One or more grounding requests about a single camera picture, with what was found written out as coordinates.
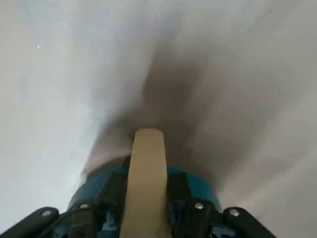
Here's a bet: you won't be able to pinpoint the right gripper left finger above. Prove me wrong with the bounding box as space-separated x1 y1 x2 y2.
0 170 130 238

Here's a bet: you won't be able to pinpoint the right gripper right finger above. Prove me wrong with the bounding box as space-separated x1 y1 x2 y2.
167 171 281 238

